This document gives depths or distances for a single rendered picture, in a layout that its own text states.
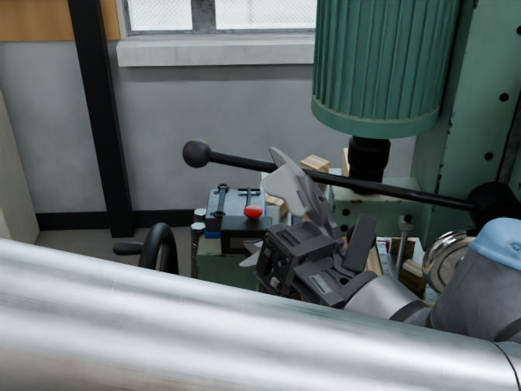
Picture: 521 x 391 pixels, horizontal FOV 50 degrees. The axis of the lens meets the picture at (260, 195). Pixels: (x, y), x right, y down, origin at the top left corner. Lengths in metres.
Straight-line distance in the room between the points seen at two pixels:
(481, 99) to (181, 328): 0.56
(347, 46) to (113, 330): 0.50
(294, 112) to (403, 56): 1.61
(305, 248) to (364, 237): 0.10
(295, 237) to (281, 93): 1.66
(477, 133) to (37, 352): 0.62
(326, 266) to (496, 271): 0.21
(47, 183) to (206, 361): 2.30
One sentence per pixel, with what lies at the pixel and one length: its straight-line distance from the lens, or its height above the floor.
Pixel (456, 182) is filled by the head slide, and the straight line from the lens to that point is 0.82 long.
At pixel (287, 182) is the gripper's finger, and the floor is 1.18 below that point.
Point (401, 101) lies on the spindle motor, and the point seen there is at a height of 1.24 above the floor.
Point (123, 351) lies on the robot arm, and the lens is 0.29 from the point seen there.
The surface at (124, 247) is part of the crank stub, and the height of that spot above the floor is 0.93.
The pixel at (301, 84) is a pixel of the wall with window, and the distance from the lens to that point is 2.24.
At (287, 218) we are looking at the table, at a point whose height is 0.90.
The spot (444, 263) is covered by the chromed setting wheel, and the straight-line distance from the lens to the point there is 0.81.
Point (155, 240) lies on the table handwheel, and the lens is 0.95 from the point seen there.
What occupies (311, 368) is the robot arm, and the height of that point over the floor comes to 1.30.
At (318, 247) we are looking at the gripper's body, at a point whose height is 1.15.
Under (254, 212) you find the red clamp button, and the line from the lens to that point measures 0.87.
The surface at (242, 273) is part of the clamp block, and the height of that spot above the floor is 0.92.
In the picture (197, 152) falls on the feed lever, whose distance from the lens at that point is 0.66.
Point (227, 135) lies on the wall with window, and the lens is 2.32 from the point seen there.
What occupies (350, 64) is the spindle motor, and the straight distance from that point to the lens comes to 0.71.
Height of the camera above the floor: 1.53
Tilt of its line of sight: 34 degrees down
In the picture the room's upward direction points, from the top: straight up
